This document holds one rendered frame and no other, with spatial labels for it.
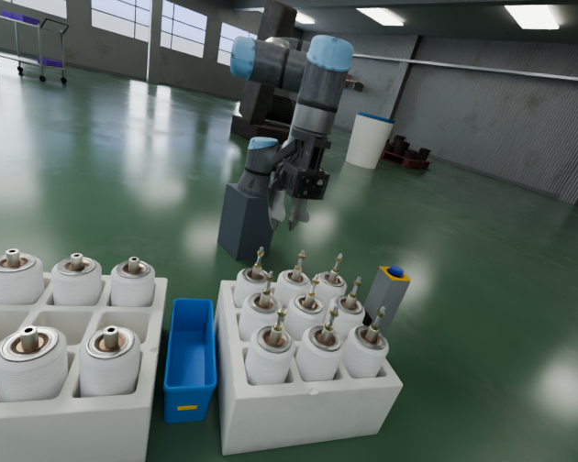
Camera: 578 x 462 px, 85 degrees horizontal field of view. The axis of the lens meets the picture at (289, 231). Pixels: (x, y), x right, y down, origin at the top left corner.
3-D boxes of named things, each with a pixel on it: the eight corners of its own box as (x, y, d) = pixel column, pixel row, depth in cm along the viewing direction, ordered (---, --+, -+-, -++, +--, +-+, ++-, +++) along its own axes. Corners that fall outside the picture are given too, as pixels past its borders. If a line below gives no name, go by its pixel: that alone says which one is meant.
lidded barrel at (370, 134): (357, 159, 521) (372, 115, 493) (385, 170, 483) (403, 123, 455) (334, 157, 483) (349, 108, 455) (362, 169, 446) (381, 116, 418)
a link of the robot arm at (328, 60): (352, 49, 57) (361, 42, 49) (335, 112, 61) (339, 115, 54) (310, 38, 57) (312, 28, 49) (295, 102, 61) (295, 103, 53)
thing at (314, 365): (279, 400, 74) (297, 342, 67) (293, 371, 82) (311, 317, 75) (316, 420, 71) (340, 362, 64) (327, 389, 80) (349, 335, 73)
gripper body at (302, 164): (288, 201, 58) (305, 135, 53) (271, 184, 64) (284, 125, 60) (323, 203, 61) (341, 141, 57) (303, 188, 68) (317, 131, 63)
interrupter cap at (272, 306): (266, 319, 71) (267, 316, 71) (241, 302, 74) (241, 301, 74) (283, 305, 78) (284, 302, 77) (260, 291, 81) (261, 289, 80)
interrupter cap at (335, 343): (303, 342, 67) (304, 340, 67) (313, 323, 74) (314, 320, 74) (337, 357, 66) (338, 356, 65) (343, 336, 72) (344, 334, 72)
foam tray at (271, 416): (213, 326, 100) (221, 280, 93) (323, 325, 113) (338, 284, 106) (222, 456, 66) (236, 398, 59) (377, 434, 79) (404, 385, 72)
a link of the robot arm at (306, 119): (289, 101, 58) (326, 110, 62) (283, 126, 60) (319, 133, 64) (308, 106, 52) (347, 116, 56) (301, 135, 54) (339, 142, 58)
